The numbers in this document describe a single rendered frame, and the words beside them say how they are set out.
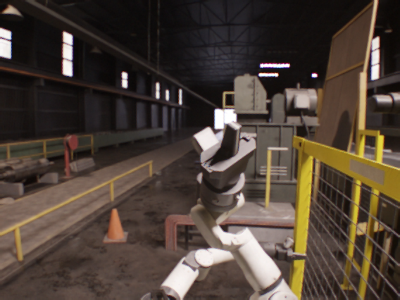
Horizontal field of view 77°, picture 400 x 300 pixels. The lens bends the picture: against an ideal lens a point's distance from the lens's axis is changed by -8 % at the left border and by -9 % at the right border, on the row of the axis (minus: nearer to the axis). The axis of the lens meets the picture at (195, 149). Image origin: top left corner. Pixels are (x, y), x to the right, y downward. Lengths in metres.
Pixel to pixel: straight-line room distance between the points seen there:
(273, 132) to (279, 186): 0.90
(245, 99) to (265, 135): 0.67
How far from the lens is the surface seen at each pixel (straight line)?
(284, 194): 4.72
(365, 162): 0.63
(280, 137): 4.57
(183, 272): 1.08
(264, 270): 0.65
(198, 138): 0.52
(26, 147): 12.84
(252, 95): 4.62
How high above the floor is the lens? 1.92
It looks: 6 degrees down
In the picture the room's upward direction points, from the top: straight up
